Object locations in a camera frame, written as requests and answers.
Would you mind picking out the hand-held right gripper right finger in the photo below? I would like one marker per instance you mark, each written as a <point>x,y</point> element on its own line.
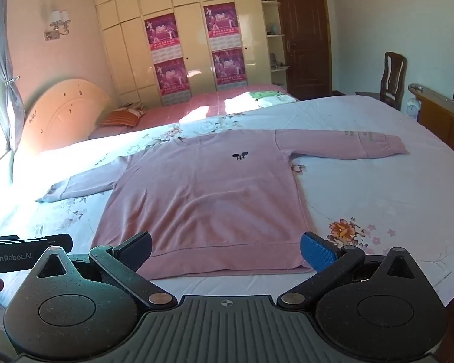
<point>317,252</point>

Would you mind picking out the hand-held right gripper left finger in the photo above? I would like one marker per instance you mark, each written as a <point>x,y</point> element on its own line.
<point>136,248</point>

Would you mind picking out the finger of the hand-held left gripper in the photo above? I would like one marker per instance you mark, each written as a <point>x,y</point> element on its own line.
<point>60,242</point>

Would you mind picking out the pink sweater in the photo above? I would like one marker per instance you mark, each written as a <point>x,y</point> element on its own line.
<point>212,204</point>

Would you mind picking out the floral bed sheet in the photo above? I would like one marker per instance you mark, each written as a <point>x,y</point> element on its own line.
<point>382,196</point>

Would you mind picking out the wooden headboard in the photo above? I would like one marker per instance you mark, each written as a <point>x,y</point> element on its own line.
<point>60,113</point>

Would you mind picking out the orange pillow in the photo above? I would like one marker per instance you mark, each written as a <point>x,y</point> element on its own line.
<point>117,119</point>

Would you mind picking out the floral pillow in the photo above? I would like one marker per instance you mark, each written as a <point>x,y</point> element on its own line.
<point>136,109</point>

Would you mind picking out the folded white cloth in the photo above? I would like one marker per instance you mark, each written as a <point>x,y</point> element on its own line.
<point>280,101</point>

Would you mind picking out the metal curtain holdback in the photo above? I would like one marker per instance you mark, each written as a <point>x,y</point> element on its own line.
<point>13,79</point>

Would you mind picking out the white kettle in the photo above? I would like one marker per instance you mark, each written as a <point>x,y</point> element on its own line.
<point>412,109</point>

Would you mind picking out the wooden cabinet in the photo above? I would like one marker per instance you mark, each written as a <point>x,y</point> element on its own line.
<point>446,121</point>

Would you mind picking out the cream wardrobe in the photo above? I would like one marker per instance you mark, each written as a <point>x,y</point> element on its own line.
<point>128,56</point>

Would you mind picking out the dark wooden chair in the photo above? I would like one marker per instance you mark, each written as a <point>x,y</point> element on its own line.
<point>393,75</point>

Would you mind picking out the grey curtain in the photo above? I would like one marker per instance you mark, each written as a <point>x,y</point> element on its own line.
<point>0,45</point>

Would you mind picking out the dark wooden door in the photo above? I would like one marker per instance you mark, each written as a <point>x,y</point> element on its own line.
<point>306,45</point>

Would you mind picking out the cream corner shelf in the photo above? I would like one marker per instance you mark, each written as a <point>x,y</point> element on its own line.
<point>276,37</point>

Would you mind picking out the pink wall poster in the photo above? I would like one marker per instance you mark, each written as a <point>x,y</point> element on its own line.
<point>229,66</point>
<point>172,79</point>
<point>162,34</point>
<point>221,22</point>

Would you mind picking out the wall lamp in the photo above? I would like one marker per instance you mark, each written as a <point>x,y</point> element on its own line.
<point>58,22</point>

